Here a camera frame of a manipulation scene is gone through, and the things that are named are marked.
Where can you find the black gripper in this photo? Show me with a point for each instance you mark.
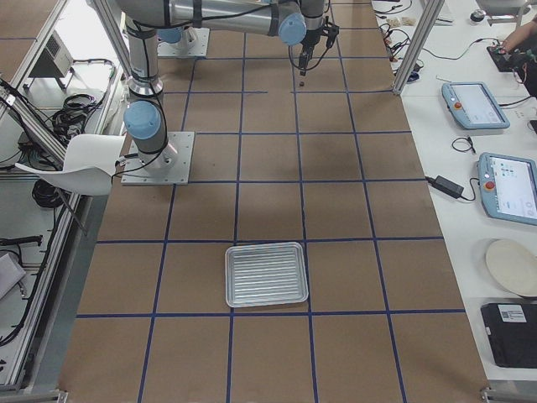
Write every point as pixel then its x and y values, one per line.
pixel 310 39

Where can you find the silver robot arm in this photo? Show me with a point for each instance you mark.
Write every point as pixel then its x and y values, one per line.
pixel 293 22

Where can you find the silver ribbed metal tray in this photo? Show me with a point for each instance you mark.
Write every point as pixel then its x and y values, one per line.
pixel 265 275

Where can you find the brown paper table cover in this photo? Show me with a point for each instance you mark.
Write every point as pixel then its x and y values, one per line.
pixel 332 166

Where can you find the far blue teach pendant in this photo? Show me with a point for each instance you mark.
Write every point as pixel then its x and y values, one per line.
pixel 473 106

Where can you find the blue teach pendant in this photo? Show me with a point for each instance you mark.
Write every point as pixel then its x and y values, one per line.
pixel 473 106
pixel 508 187

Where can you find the black power adapter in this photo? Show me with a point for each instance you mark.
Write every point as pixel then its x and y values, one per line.
pixel 446 186

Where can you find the near blue teach pendant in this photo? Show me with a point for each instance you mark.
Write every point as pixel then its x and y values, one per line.
pixel 508 187

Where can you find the white plastic chair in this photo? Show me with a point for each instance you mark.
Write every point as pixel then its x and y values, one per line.
pixel 88 166

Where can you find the beige round plate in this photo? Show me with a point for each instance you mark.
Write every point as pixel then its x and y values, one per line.
pixel 512 266

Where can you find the black tablet case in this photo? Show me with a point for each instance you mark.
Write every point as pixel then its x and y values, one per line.
pixel 511 332

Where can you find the aluminium frame post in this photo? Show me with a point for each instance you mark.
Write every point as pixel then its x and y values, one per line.
pixel 420 35

